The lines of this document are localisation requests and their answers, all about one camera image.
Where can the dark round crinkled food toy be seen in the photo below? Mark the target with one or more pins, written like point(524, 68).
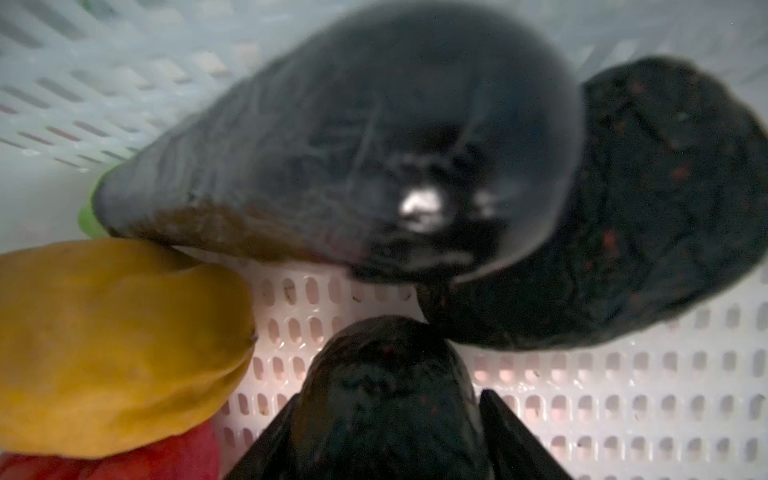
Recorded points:
point(669, 209)

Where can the white plastic mesh basket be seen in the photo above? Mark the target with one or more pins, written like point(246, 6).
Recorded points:
point(86, 84)

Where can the black avocado toy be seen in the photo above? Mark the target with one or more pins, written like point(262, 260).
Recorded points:
point(388, 398)

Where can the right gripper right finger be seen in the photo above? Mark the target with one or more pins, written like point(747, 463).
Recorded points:
point(515, 451)

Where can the pink crinkled food toy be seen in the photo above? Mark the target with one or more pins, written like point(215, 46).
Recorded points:
point(192, 455)

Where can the yellow potato toy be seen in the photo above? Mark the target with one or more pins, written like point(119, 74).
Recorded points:
point(109, 345)

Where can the dark purple eggplant toy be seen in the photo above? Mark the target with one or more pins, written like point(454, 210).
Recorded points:
point(410, 141)

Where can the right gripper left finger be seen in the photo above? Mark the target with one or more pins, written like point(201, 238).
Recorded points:
point(268, 457)

